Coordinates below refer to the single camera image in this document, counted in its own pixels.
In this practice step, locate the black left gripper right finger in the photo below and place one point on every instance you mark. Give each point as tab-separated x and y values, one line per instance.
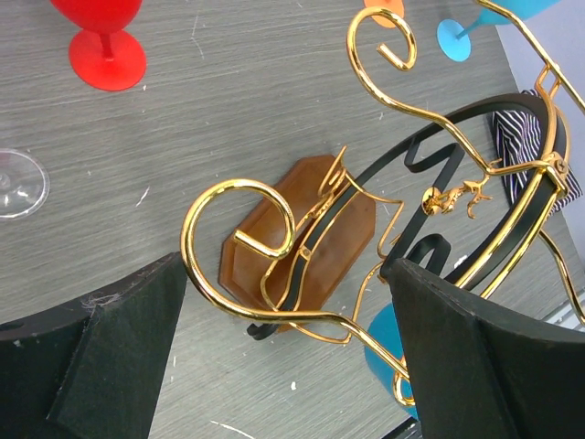
480	370

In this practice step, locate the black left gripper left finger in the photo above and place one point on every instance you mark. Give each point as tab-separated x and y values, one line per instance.
93	367

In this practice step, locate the gold wire wine glass rack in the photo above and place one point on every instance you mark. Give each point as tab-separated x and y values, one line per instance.
283	262

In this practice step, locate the clear champagne glass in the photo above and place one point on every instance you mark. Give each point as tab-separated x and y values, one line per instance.
25	184

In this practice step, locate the striped black white cloth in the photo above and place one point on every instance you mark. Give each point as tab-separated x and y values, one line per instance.
516	137

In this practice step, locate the red plastic wine glass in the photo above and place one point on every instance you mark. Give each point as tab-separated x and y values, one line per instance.
103	54

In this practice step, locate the light blue wine glass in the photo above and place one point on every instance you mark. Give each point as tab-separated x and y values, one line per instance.
454	39

